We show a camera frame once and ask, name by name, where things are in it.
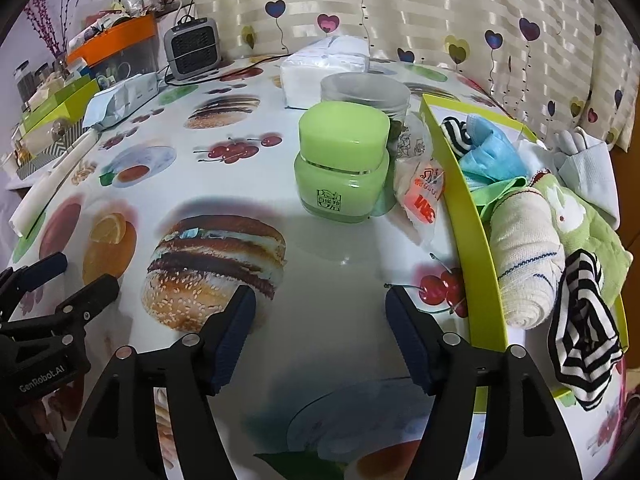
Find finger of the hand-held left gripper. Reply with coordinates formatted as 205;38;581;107
0;252;68;321
10;274;121;341

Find green rabbit print towel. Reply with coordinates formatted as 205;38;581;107
532;170;633;306

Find grey desk heater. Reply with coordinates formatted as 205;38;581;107
164;16;222;81

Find chevron pattern box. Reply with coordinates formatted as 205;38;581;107
15;127;93;181

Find heart print curtain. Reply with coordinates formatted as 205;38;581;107
187;0;636;151

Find glass jar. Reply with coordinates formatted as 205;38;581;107
12;60;33;103

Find black heater cable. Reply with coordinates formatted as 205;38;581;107
165;55;296;86

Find green jar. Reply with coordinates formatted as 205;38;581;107
294;101;392;223

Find face mask package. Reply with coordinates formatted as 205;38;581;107
82;72;161;128

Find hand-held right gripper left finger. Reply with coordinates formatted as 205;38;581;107
64;285;257;480

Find orange lidded storage bin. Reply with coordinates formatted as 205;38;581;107
65;14;158;81

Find beige towel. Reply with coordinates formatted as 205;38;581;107
487;190;566;331

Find green plastic bag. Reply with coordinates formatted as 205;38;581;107
470;177;531;221

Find blue face mask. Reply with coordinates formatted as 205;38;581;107
457;115;528;191

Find red print plastic wrapper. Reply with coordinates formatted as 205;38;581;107
392;115;446;246

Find white folded paper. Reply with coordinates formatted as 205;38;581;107
9;127;98;238

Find lime green boxes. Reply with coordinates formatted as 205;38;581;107
20;77;101;133

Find grey white cloth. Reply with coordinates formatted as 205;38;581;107
552;142;621;231

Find wooden cabinet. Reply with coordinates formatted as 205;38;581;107
607;145;640;241

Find purple dried branches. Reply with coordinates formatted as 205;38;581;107
25;0;71;58

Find green-edged white box tray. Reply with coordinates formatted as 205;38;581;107
419;92;628;413

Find food print tablecloth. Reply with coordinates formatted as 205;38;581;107
0;55;626;480

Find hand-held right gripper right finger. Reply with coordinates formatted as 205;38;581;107
385;285;583;480

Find white tissue pack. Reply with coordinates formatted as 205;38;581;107
279;35;371;110

